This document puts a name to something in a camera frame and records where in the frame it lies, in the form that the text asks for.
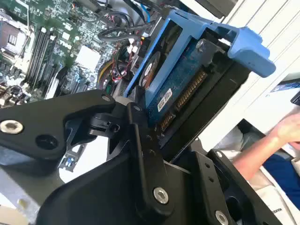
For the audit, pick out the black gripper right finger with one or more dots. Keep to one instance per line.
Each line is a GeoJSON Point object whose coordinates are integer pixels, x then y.
{"type": "Point", "coordinates": [206, 178]}

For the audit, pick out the hard disk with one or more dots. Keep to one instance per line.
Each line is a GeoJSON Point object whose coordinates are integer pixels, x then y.
{"type": "Point", "coordinates": [187, 77]}

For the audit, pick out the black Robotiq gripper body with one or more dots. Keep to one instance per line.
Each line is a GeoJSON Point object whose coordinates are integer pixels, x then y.
{"type": "Point", "coordinates": [98, 197]}

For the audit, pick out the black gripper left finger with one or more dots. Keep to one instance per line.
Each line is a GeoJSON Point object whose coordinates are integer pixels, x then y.
{"type": "Point", "coordinates": [35, 122]}

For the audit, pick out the person's bare hand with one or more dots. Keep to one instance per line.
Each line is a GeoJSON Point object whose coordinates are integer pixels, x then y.
{"type": "Point", "coordinates": [290, 129]}

